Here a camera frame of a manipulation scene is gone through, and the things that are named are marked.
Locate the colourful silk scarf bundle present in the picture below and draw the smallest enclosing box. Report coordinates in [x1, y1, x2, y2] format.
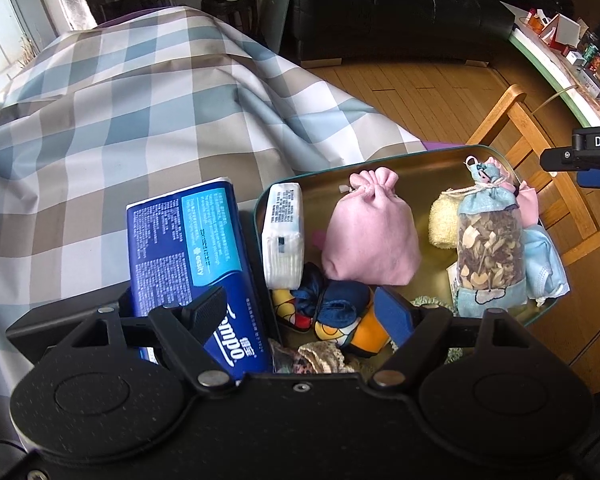
[271, 262, 390, 356]

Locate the green fuzzy ball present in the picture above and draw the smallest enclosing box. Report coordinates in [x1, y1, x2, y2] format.
[390, 296, 463, 364]

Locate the blue Tempo tissue pack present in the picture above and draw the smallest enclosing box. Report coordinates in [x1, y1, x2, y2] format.
[125, 178, 273, 380]

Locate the pink drawstring pouch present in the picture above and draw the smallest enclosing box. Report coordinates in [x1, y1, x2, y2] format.
[321, 167, 422, 286]

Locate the potpourri sachet with blue cloth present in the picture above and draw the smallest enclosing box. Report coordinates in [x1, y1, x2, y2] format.
[448, 156, 528, 318]

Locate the light blue face mask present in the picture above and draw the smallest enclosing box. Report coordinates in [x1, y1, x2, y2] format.
[522, 224, 570, 307]

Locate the white small tissue packet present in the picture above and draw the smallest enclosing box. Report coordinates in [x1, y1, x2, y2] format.
[261, 182, 304, 290]

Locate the cream fuzzy plush bundle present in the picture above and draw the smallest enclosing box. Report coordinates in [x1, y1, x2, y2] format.
[428, 190, 462, 249]

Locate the small pink ribbon sachet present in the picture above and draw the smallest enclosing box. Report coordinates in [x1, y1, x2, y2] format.
[268, 339, 358, 375]

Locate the wooden chair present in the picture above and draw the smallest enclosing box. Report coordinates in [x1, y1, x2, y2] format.
[466, 84, 600, 266]

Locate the gold metal tin box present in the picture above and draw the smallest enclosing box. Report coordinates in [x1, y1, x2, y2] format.
[252, 145, 558, 350]

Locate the checkered blue beige tablecloth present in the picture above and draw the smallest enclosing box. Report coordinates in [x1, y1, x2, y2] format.
[0, 5, 426, 441]

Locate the black leather sofa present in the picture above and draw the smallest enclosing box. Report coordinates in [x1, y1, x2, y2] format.
[270, 0, 516, 66]

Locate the dark round side table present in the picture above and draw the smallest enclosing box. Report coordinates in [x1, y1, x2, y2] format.
[200, 0, 258, 37]

